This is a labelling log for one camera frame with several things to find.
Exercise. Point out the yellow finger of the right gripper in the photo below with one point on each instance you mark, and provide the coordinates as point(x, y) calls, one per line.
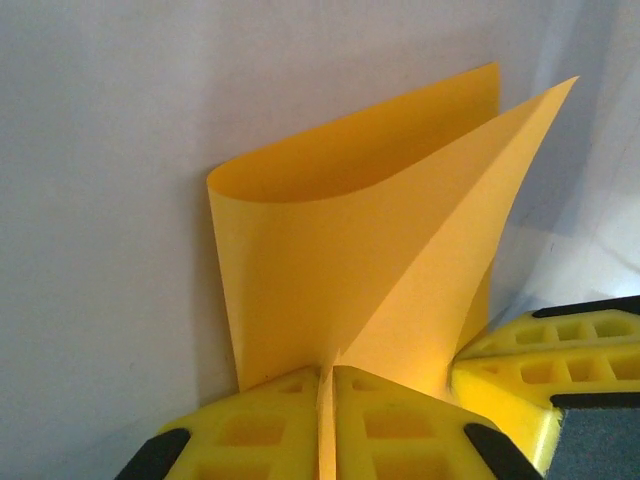
point(505, 382)
point(550, 345)

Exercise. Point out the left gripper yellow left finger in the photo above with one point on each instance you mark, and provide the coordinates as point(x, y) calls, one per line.
point(250, 430)

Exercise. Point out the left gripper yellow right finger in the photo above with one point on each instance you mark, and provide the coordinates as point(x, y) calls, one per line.
point(400, 430)

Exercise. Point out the orange square paper sheet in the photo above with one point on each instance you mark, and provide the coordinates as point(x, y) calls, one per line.
point(350, 250)

